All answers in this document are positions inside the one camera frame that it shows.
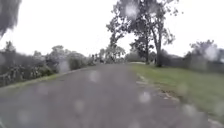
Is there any grey asphalt path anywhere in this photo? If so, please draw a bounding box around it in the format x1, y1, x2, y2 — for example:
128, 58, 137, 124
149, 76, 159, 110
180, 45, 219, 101
0, 63, 224, 128

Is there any tall leafy tree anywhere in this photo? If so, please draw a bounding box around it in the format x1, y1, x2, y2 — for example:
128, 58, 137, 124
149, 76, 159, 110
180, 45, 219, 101
105, 0, 184, 68

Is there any dark hedge of bushes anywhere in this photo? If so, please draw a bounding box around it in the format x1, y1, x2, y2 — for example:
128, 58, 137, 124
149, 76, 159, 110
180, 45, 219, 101
0, 40, 111, 88

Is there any green grass lawn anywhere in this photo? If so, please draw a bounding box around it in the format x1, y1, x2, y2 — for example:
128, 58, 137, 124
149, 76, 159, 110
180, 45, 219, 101
128, 61, 224, 125

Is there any narrow grass strip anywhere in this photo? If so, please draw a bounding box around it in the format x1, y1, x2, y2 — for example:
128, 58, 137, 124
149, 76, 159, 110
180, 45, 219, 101
0, 69, 79, 96

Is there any dark hedge with trees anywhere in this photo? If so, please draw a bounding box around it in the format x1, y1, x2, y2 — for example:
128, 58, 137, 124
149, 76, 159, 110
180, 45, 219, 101
124, 39, 224, 74

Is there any overhanging tree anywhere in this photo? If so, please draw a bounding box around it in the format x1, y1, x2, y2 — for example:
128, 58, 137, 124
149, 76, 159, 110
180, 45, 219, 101
0, 0, 23, 38

